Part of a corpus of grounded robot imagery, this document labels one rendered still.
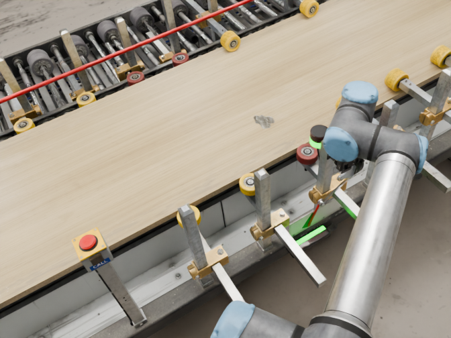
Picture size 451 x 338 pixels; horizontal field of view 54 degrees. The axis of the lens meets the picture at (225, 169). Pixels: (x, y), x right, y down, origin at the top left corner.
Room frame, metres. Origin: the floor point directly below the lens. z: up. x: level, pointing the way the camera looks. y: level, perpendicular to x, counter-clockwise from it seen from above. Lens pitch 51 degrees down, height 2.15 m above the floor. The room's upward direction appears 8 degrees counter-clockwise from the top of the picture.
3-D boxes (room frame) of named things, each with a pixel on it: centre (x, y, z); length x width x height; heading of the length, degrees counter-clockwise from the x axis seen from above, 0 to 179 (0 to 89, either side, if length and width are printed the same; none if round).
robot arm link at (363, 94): (0.83, -0.37, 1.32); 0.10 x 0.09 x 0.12; 148
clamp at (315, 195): (0.91, -0.35, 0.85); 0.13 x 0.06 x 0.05; 114
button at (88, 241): (0.59, 0.36, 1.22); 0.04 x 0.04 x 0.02
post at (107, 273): (0.59, 0.36, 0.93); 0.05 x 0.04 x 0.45; 114
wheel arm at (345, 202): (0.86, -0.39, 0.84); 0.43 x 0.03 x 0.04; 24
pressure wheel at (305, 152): (1.05, -0.31, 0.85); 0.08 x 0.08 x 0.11
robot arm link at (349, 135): (0.73, -0.32, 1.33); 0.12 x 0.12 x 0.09; 58
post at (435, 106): (1.10, -0.79, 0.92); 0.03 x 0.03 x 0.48; 24
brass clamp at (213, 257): (0.71, 0.10, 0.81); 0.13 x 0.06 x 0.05; 114
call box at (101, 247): (0.59, 0.36, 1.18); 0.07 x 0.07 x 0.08; 24
